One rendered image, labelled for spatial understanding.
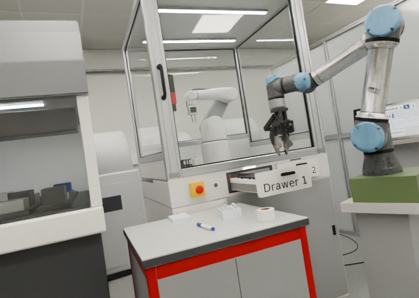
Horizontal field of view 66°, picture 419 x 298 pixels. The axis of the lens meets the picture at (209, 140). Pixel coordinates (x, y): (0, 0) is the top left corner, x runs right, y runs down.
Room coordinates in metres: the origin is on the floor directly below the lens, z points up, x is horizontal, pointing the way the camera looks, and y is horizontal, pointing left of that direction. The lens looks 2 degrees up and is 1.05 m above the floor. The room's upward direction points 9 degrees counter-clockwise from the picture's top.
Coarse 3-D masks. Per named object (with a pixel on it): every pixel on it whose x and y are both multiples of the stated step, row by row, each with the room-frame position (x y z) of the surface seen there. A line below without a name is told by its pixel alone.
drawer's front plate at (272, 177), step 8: (288, 168) 1.50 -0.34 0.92; (296, 168) 1.51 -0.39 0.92; (304, 168) 1.53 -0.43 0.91; (256, 176) 1.44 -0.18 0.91; (264, 176) 1.45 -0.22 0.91; (272, 176) 1.46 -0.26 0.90; (280, 176) 1.48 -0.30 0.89; (288, 176) 1.49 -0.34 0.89; (296, 176) 1.51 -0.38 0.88; (304, 176) 1.53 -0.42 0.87; (256, 184) 1.45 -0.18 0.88; (272, 184) 1.46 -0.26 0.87; (280, 184) 1.48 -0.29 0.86; (288, 184) 1.49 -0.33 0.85; (304, 184) 1.52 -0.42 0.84; (264, 192) 1.44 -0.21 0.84; (272, 192) 1.46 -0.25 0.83; (280, 192) 1.47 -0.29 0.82
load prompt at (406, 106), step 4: (404, 104) 2.04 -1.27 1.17; (408, 104) 2.02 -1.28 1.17; (412, 104) 2.01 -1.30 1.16; (416, 104) 2.00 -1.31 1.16; (388, 108) 2.08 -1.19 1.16; (392, 108) 2.06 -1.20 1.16; (396, 108) 2.05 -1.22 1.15; (400, 108) 2.03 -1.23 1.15; (404, 108) 2.02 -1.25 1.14; (408, 108) 2.01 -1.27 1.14; (388, 112) 2.06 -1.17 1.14
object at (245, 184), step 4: (232, 180) 1.73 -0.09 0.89; (236, 180) 1.68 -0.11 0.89; (240, 180) 1.64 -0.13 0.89; (244, 180) 1.59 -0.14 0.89; (248, 180) 1.56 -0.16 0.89; (252, 180) 1.52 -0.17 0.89; (232, 184) 1.73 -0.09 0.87; (236, 184) 1.68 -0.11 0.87; (240, 184) 1.64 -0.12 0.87; (244, 184) 1.59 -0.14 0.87; (248, 184) 1.56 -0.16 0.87; (252, 184) 1.53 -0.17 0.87; (232, 188) 1.74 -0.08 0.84; (236, 188) 1.69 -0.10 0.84; (240, 188) 1.65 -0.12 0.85; (244, 188) 1.60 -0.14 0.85; (248, 188) 1.56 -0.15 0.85; (252, 188) 1.53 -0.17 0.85; (256, 188) 1.49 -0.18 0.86; (252, 192) 1.54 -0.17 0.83; (256, 192) 1.50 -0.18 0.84
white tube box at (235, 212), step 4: (220, 208) 1.46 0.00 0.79; (224, 208) 1.44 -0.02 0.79; (232, 208) 1.41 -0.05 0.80; (236, 208) 1.40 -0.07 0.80; (240, 208) 1.38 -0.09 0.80; (220, 212) 1.41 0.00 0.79; (224, 212) 1.37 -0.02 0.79; (228, 212) 1.37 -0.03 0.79; (232, 212) 1.37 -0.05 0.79; (236, 212) 1.37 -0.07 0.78; (240, 212) 1.38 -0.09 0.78; (220, 216) 1.43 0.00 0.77; (224, 216) 1.37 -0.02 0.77; (228, 216) 1.37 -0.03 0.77; (232, 216) 1.37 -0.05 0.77; (236, 216) 1.37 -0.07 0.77; (240, 216) 1.38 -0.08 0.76
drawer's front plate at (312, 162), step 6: (288, 162) 1.88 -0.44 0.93; (294, 162) 1.89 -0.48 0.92; (300, 162) 1.90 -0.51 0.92; (306, 162) 1.92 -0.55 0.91; (312, 162) 1.94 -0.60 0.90; (276, 168) 1.86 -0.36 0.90; (312, 168) 1.93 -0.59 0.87; (318, 168) 1.95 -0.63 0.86; (312, 174) 1.93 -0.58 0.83; (318, 174) 1.94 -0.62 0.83
